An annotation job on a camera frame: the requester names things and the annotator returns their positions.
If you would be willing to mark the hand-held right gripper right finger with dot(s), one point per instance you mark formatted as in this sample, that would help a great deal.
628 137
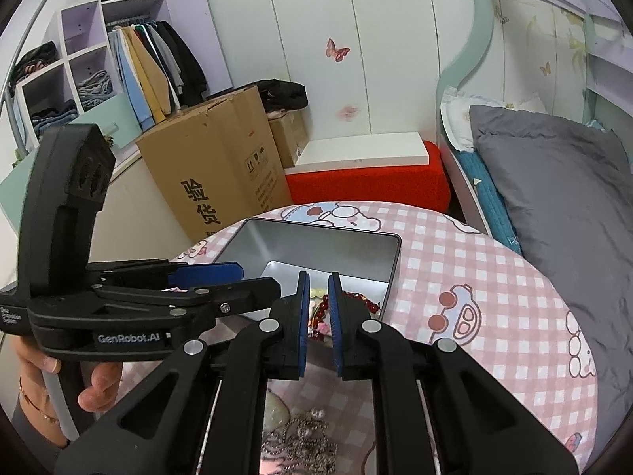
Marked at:
337 326

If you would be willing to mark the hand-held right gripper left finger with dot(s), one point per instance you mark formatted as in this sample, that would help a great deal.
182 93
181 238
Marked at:
302 326

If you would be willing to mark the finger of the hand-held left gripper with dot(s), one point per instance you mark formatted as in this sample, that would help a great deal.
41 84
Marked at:
212 274
247 294

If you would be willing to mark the small pink charm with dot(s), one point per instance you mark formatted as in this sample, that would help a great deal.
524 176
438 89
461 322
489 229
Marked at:
324 330

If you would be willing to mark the silver metal tin box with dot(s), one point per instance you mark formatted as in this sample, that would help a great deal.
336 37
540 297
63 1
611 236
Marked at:
296 242

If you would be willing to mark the pale jade pendant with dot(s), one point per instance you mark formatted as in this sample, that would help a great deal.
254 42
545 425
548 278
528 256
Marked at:
277 415

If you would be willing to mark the person's left forearm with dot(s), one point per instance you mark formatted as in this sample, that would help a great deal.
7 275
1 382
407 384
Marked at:
37 405

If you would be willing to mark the person's left hand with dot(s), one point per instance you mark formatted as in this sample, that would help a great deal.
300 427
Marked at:
101 386

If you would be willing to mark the teal drawer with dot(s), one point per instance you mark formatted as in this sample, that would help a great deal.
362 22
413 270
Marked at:
99 116
17 175

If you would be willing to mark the large cardboard box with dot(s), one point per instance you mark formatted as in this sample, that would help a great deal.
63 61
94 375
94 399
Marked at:
207 158

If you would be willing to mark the folded blue jeans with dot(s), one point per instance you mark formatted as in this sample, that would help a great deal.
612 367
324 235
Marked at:
52 116

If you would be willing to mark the red ottoman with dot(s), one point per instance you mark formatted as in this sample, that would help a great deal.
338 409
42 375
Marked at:
366 185

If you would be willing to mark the pink checkered round table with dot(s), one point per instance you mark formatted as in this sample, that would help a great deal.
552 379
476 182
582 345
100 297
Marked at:
470 267

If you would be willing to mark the folded grey clothes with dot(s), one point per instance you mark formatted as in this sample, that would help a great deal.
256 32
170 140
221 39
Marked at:
94 86

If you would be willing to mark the small cardboard box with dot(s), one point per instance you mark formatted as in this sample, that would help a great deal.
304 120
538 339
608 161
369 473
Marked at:
289 138

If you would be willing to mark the grey metal handrail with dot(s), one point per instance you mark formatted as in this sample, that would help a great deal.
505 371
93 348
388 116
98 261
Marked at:
12 89

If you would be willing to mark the white flat board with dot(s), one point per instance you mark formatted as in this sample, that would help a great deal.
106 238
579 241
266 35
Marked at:
356 151

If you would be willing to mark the dark striped clothes pile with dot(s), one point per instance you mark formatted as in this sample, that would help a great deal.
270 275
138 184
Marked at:
34 62

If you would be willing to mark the row of hanging clothes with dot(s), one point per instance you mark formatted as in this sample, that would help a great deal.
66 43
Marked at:
148 69

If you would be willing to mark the pink flower sticker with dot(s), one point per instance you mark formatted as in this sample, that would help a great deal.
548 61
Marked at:
348 111

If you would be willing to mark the white pillow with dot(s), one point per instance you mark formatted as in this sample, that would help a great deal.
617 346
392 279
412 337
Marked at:
457 118

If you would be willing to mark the grey bed mattress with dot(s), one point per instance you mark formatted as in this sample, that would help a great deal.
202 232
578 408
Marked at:
554 198

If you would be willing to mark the pink butterfly sticker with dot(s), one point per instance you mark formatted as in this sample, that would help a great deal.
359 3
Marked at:
338 50

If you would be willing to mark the lilac wardrobe shelf unit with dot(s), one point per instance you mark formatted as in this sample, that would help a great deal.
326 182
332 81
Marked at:
183 0

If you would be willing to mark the small orange butterfly sticker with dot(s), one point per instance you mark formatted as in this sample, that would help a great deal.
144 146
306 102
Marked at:
545 69

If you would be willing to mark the lilac bed shelf unit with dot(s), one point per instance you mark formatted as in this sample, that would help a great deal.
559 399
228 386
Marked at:
611 59

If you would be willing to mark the teal bunk bed frame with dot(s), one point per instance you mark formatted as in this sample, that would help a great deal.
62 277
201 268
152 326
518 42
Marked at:
482 34

